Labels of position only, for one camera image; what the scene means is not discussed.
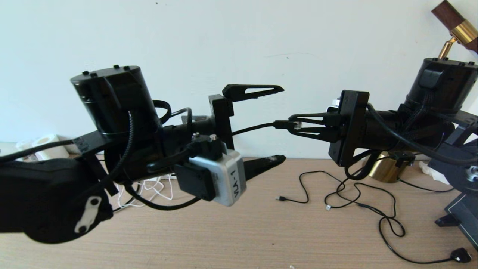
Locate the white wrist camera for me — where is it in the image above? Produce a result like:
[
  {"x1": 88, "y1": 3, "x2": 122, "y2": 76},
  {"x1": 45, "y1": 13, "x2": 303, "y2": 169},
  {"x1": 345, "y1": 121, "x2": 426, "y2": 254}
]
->
[{"x1": 174, "y1": 149, "x2": 248, "y2": 207}]

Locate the white toilet paper roll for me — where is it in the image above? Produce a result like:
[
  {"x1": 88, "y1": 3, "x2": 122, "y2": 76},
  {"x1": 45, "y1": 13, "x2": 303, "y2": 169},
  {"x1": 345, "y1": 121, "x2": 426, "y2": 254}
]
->
[{"x1": 32, "y1": 134, "x2": 71, "y2": 160}]

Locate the black usb cable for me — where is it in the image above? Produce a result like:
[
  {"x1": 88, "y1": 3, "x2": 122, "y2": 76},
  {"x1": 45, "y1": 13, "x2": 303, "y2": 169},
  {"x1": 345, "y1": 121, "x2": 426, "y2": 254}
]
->
[{"x1": 276, "y1": 171, "x2": 405, "y2": 238}]

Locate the dark framed board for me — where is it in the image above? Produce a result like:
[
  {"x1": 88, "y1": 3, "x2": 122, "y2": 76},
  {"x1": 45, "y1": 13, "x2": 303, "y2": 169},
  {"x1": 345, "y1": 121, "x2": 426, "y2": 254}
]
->
[{"x1": 444, "y1": 191, "x2": 478, "y2": 253}]

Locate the black lamp power cord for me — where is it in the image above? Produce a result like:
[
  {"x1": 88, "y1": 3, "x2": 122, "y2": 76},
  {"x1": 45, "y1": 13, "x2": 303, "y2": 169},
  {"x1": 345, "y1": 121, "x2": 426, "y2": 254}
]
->
[{"x1": 324, "y1": 151, "x2": 471, "y2": 264}]

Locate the crumpled white tissue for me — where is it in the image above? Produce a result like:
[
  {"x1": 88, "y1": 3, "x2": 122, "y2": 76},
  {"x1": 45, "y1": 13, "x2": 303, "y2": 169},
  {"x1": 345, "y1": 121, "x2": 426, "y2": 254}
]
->
[{"x1": 418, "y1": 162, "x2": 450, "y2": 185}]

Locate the thick black cable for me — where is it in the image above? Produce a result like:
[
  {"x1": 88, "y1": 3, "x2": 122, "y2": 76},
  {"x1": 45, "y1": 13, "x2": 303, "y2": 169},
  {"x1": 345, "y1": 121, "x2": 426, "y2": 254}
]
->
[{"x1": 112, "y1": 120, "x2": 301, "y2": 214}]

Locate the brass desk lamp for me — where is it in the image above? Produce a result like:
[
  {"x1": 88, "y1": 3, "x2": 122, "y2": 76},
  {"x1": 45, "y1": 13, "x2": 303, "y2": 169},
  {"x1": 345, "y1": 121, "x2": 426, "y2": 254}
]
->
[{"x1": 368, "y1": 0, "x2": 478, "y2": 183}]

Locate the thin white adapter cable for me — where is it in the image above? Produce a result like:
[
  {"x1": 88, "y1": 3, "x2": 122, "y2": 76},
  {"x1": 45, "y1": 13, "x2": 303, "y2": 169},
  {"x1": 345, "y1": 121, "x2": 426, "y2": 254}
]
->
[{"x1": 118, "y1": 175, "x2": 174, "y2": 208}]

